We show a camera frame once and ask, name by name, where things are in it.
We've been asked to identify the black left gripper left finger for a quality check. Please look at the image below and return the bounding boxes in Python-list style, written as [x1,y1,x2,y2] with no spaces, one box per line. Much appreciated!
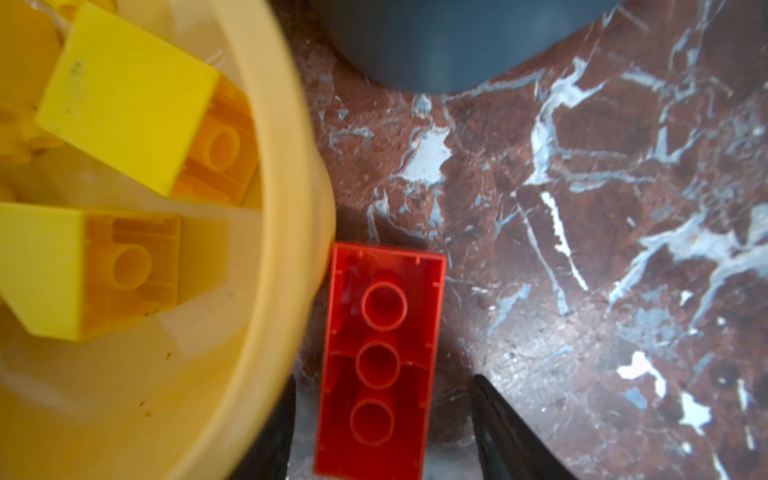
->
[230,377,296,480]

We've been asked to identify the teal plastic container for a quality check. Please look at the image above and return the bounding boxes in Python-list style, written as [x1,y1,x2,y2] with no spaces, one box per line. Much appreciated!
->
[312,0,617,94]

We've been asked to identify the red lego brick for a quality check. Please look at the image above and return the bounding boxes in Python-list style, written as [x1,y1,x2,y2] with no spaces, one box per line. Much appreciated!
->
[313,243,447,479]

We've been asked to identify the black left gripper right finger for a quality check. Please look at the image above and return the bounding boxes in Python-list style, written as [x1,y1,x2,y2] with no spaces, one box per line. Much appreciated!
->
[470,374,575,480]

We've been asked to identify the yellow lego brick cluster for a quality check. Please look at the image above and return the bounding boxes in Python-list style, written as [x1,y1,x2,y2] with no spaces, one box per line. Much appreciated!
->
[1,202,182,342]
[35,3,259,206]

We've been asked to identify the yellow plastic container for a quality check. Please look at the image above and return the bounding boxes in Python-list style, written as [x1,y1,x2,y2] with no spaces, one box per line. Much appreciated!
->
[1,1,335,479]

